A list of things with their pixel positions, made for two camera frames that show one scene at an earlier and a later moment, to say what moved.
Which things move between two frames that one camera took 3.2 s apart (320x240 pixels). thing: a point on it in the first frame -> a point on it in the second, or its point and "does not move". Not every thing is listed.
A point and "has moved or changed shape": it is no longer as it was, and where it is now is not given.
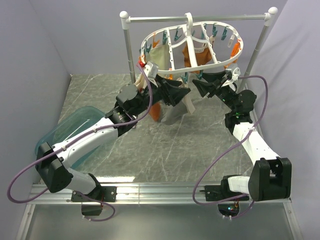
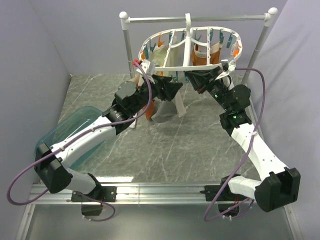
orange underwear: x=203 y=55 -> x=199 y=58
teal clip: x=199 y=76 has moved or changed shape
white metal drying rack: x=268 y=18 does not move
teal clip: x=185 y=78 -> x=175 y=77
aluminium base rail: x=157 y=211 does not move
